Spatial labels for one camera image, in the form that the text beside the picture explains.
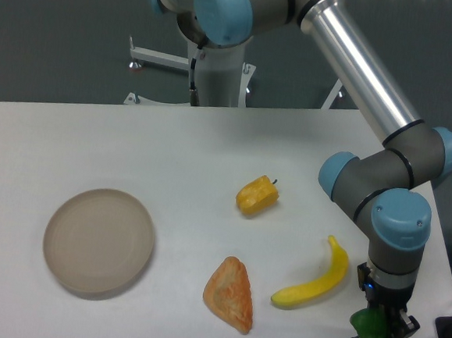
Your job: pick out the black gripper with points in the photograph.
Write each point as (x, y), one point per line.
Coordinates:
(390, 292)

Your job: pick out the green toy pepper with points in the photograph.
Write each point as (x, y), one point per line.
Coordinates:
(370, 323)

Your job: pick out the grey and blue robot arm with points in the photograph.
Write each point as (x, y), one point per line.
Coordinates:
(377, 192)

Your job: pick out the yellow toy pepper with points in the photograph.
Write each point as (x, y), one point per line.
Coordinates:
(257, 196)

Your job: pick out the yellow toy banana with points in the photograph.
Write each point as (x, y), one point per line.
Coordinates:
(293, 296)

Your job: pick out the orange toy pastry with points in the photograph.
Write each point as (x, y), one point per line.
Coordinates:
(227, 295)

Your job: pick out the beige round plate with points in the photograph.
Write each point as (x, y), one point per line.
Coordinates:
(98, 242)

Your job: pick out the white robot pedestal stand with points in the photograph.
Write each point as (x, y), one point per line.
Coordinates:
(216, 76)

